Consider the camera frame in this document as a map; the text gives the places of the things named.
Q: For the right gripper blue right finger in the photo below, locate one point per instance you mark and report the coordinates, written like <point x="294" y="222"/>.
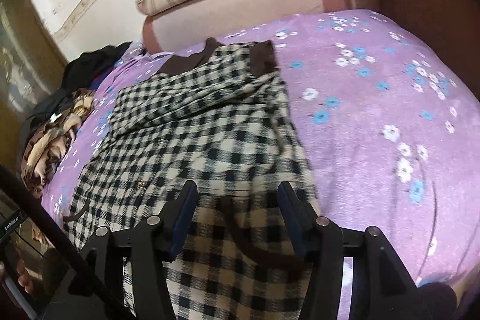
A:
<point x="299" y="218"/>

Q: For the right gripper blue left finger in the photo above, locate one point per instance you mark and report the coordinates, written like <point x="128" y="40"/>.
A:
<point x="178" y="215"/>

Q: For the black cream checked shirt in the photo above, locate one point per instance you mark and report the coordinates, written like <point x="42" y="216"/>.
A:
<point x="225" y="125"/>

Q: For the brown beige patterned blanket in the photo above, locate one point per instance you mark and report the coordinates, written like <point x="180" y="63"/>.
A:
<point x="49" y="144"/>

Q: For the purple floral bed sheet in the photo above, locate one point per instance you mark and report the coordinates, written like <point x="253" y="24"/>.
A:
<point x="393" y="138"/>

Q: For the black garment pile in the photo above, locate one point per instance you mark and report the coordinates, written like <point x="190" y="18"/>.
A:
<point x="79" y="75"/>

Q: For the pink padded headboard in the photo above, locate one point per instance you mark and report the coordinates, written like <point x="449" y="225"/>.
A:
<point x="194" y="21"/>

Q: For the wooden glass wardrobe door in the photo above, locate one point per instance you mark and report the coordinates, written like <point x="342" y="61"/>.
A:
<point x="32" y="67"/>

